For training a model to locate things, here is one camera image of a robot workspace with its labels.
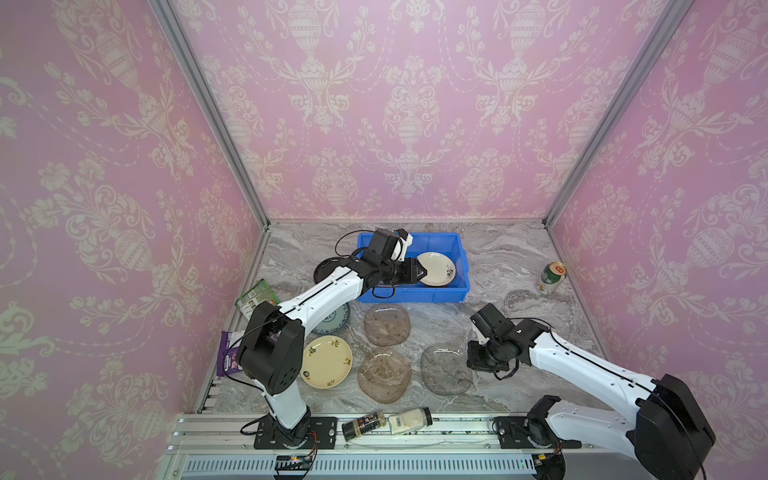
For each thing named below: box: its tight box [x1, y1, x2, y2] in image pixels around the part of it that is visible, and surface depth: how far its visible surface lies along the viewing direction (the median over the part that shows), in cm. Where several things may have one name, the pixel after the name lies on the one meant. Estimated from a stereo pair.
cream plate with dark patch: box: [416, 251, 456, 287], surface depth 107 cm
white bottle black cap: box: [388, 407, 433, 436], surface depth 74 cm
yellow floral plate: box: [300, 335, 353, 390], surface depth 87 cm
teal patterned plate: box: [313, 303, 350, 335], surface depth 95 cm
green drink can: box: [536, 261, 568, 295], surface depth 96 cm
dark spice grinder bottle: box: [342, 411, 387, 443], surface depth 74 cm
